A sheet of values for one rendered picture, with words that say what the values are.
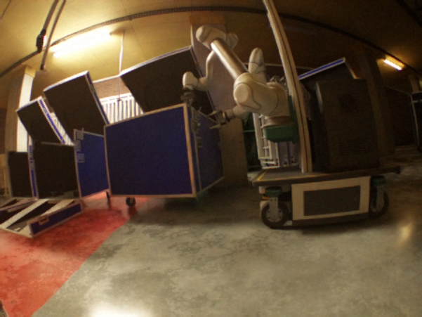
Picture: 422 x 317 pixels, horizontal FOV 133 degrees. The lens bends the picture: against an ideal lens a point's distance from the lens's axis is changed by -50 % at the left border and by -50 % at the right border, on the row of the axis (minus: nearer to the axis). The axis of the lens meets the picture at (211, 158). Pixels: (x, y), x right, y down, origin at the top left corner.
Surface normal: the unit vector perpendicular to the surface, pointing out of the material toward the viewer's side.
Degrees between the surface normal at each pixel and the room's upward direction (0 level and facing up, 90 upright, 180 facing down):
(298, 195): 90
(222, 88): 90
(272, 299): 0
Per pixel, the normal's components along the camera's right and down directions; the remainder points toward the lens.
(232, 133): 0.10, 0.00
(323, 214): -0.40, 0.05
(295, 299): -0.11, -0.99
